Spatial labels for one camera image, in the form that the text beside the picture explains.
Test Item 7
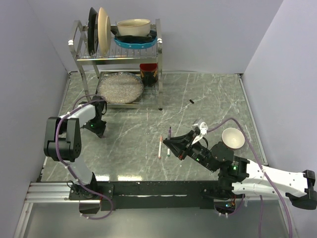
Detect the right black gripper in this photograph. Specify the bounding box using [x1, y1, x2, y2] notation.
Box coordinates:
[163, 129, 217, 172]

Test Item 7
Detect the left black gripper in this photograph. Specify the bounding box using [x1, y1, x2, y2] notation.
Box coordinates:
[82, 117, 106, 137]

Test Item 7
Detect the purple pen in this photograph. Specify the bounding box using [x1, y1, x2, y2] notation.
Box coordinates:
[167, 126, 172, 140]

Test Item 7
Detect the red white marker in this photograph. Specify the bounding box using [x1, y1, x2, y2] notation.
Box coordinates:
[158, 136, 163, 159]

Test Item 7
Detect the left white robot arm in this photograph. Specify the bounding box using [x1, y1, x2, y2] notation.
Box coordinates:
[44, 95, 107, 200]

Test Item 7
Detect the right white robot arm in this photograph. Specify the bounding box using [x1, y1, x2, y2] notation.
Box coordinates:
[162, 130, 317, 210]

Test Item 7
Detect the speckled glass plate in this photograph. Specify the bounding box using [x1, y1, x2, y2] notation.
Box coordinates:
[97, 72, 144, 104]

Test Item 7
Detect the black base beam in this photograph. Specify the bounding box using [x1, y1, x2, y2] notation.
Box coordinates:
[68, 180, 246, 214]

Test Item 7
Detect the white red small bowl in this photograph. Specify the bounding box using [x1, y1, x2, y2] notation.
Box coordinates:
[221, 127, 245, 150]

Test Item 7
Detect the steel dish rack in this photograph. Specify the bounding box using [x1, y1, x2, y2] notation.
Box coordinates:
[68, 19, 163, 111]

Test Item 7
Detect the red black cup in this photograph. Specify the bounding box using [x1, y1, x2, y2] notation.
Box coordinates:
[140, 63, 158, 87]

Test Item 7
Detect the black plate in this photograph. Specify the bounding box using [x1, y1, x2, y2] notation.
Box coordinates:
[87, 7, 99, 56]

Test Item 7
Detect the blue dotted dish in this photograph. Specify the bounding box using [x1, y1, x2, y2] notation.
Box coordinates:
[114, 37, 157, 50]

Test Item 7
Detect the beige plate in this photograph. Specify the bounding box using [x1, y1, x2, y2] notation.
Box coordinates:
[98, 7, 111, 56]

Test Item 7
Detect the cream bowl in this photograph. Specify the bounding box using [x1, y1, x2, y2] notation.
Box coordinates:
[117, 19, 151, 37]

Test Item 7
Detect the black dish under bowl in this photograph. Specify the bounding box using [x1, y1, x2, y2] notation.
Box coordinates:
[111, 29, 157, 44]

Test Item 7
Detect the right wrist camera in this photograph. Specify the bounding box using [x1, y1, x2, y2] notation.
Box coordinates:
[192, 119, 208, 145]

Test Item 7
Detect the aluminium frame rail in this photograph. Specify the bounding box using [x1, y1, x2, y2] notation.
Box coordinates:
[24, 179, 287, 205]

